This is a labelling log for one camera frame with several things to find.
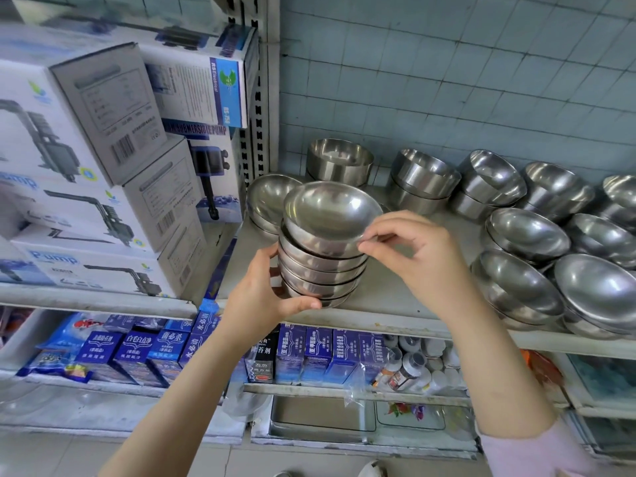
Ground person's right hand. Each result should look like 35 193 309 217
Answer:
358 210 466 319

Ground grey metal shelf board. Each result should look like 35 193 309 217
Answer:
216 171 636 361

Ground blue fish food bag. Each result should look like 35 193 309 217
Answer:
16 313 111 384

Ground white blue-sided pump box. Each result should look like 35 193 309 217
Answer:
10 0 260 129

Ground rows of rounded steel bowls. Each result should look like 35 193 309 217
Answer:
449 149 636 341

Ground straight-sided steel pet bowl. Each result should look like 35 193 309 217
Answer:
306 138 375 188

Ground stack of steel bowls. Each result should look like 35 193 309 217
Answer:
277 221 369 309

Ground blue submersible pump box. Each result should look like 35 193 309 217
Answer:
163 119 245 224

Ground tapered steel pet bowl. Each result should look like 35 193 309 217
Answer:
391 148 462 200
386 175 449 217

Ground thin metal shelf board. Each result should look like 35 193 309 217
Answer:
242 382 473 408

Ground pink sleeve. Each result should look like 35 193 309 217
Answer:
478 417 602 477

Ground person's left hand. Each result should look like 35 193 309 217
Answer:
219 242 323 344

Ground row of blue white boxes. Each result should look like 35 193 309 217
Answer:
275 324 389 386

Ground large white pump box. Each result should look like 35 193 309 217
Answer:
0 24 170 188

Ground red label white bottle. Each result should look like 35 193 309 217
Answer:
387 351 429 391

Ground group of white bottles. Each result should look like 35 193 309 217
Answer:
380 334 468 395

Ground person's left forearm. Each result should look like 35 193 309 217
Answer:
97 315 271 477

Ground shiny round steel bowl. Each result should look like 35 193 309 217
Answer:
283 181 384 259

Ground perforated metal shelf post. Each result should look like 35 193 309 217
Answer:
219 0 280 180

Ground pile of shallow steel dishes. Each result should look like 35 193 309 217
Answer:
246 174 304 237

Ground small black box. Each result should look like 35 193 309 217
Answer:
246 332 280 384

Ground cluster of dark blue boxes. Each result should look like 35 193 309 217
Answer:
75 300 222 389

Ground white metal shelf board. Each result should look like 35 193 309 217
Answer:
0 282 199 321

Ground glass fish tank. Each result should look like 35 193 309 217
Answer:
268 395 378 444

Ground orange packet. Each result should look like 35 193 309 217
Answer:
521 349 568 393

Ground clear plastic bag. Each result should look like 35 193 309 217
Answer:
342 363 371 409

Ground person's right forearm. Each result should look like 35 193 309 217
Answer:
436 287 558 441

